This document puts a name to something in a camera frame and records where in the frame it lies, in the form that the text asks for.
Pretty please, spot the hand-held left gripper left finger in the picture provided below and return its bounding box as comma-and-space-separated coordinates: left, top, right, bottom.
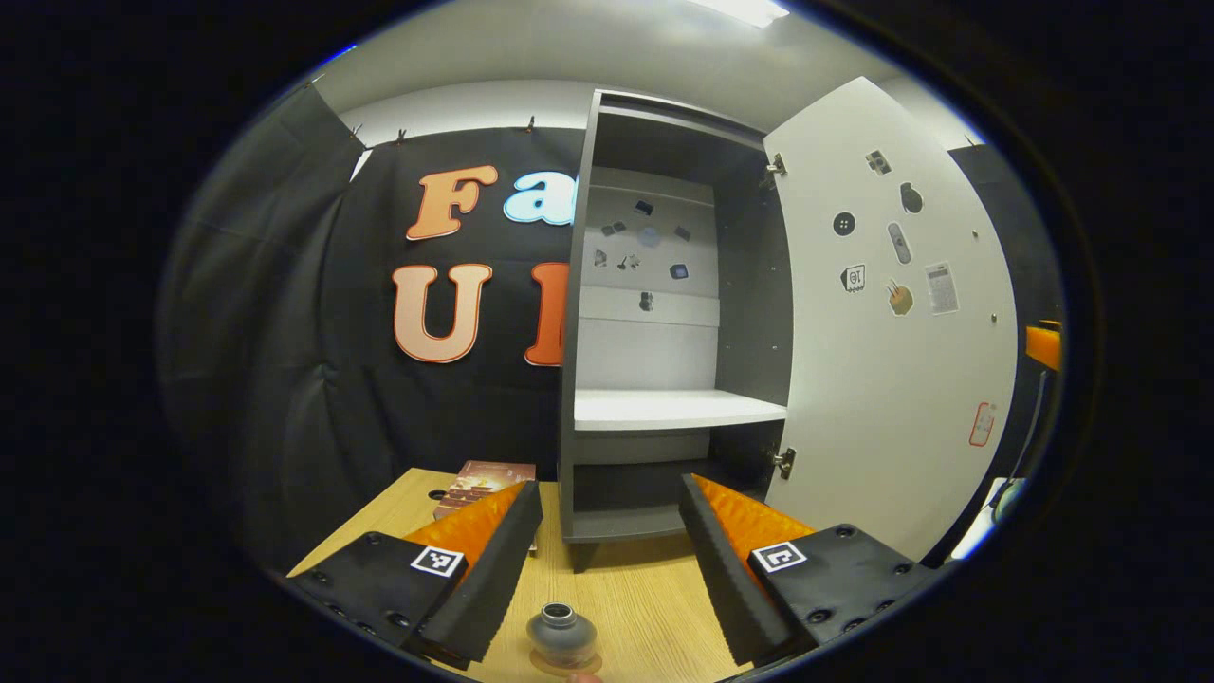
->
285, 479, 543, 670

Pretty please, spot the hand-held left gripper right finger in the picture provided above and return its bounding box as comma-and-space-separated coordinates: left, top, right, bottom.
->
676, 474, 935, 670

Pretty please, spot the silver bottle with pink label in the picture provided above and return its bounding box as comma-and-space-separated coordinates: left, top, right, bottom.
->
526, 601, 598, 667

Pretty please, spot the brown round coaster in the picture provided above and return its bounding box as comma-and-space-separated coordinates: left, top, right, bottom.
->
527, 645, 602, 677

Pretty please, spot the white cabinet door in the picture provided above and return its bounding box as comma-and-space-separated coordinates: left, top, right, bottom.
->
762, 76, 1021, 563

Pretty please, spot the white cabinet shelf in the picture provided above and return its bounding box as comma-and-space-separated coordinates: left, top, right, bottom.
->
573, 387, 790, 434

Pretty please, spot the grey cabinet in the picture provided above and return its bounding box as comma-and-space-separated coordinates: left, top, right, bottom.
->
558, 88, 796, 573

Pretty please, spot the stack of brown books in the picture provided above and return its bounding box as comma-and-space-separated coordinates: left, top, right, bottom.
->
433, 460, 538, 558

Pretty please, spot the black backdrop cloth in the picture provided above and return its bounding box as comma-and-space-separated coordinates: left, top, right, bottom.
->
161, 81, 1063, 570

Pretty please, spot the ceiling light panel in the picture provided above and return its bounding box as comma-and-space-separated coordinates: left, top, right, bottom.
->
683, 0, 793, 29

